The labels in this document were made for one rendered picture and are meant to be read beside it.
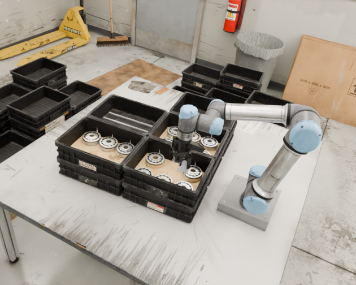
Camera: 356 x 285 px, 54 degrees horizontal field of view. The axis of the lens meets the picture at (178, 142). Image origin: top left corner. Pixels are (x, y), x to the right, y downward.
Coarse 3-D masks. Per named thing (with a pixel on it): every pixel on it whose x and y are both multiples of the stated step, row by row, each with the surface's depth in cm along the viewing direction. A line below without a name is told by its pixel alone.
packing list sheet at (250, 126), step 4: (240, 120) 263; (244, 120) 264; (240, 124) 259; (244, 124) 259; (248, 124) 260; (252, 124) 261; (256, 124) 261; (260, 124) 262; (240, 128) 255; (244, 128) 255; (248, 128) 256; (252, 128) 256; (256, 128) 257; (248, 132) 252; (252, 132) 252
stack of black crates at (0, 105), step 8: (0, 88) 303; (8, 88) 311; (16, 88) 311; (24, 88) 308; (0, 96) 306; (8, 96) 314; (16, 96) 315; (0, 104) 303; (0, 112) 276; (0, 120) 281; (8, 120) 287; (0, 128) 286; (8, 128) 292
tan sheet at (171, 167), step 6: (144, 162) 193; (168, 162) 196; (174, 162) 196; (150, 168) 190; (162, 168) 191; (168, 168) 192; (174, 168) 192; (156, 174) 187; (168, 174) 188; (174, 174) 188; (180, 174) 189; (174, 180) 185; (180, 180) 185; (186, 180) 186
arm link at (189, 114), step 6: (186, 108) 150; (192, 108) 151; (180, 114) 151; (186, 114) 149; (192, 114) 149; (198, 114) 151; (180, 120) 152; (186, 120) 150; (192, 120) 150; (180, 126) 154; (186, 126) 152; (192, 126) 151; (186, 132) 154; (192, 132) 156
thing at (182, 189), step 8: (168, 144) 193; (136, 152) 184; (192, 152) 189; (128, 160) 180; (128, 168) 173; (144, 176) 171; (152, 176) 170; (160, 184) 170; (168, 184) 168; (176, 184) 168; (200, 184) 170; (184, 192) 167; (192, 192) 165
